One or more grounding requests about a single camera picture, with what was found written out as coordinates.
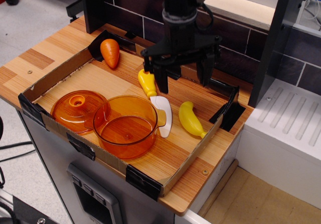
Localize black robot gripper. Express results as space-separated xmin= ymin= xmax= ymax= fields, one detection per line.
xmin=141 ymin=19 xmax=222 ymax=93

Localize yellow toy banana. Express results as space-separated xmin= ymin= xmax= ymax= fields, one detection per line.
xmin=179 ymin=101 xmax=207 ymax=139

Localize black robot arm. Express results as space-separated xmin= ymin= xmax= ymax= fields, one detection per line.
xmin=141 ymin=0 xmax=222 ymax=93

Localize orange transparent toy pot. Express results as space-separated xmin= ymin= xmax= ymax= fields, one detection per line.
xmin=84 ymin=95 xmax=167 ymax=160

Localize orange transparent pot lid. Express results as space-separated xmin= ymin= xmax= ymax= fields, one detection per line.
xmin=51 ymin=90 xmax=107 ymax=135

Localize orange toy carrot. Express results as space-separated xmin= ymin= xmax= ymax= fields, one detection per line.
xmin=100 ymin=39 xmax=120 ymax=68

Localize white toy sink drainboard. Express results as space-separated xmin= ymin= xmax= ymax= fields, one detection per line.
xmin=236 ymin=79 xmax=320 ymax=208

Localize grey toy oven front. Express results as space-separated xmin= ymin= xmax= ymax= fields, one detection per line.
xmin=67 ymin=164 xmax=123 ymax=224

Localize toy knife yellow handle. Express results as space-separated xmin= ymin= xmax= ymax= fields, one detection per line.
xmin=138 ymin=69 xmax=173 ymax=138

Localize black vertical post left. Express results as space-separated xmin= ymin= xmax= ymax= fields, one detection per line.
xmin=82 ymin=0 xmax=107 ymax=34

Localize black vertical post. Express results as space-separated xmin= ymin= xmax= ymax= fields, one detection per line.
xmin=82 ymin=0 xmax=107 ymax=34
xmin=248 ymin=0 xmax=304 ymax=107

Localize black vertical post right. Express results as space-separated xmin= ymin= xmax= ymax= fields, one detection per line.
xmin=248 ymin=0 xmax=304 ymax=107

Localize black floor cable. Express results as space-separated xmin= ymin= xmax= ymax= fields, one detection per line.
xmin=0 ymin=141 xmax=37 ymax=162

